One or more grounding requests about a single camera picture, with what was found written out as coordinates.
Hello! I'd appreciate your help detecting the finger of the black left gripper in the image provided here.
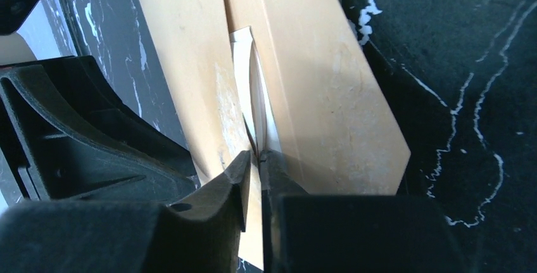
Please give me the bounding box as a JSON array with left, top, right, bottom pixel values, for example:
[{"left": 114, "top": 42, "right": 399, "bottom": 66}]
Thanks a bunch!
[{"left": 1, "top": 56, "right": 196, "bottom": 204}]

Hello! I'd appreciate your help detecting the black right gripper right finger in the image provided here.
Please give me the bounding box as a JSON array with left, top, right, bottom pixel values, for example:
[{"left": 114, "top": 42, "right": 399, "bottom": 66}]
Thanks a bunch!
[{"left": 259, "top": 150, "right": 466, "bottom": 272}]

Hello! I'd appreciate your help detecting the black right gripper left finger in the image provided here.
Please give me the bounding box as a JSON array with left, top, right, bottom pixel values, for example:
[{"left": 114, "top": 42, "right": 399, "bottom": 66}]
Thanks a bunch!
[{"left": 1, "top": 151, "right": 251, "bottom": 272}]

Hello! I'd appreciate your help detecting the brown paper envelope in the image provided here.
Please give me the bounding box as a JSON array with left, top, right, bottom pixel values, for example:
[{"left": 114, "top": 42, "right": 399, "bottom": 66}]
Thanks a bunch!
[{"left": 131, "top": 0, "right": 412, "bottom": 272}]

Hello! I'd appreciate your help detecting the tan lined letter paper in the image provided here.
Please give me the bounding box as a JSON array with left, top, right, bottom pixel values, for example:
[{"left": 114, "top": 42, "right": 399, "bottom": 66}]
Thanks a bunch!
[{"left": 230, "top": 27, "right": 281, "bottom": 154}]

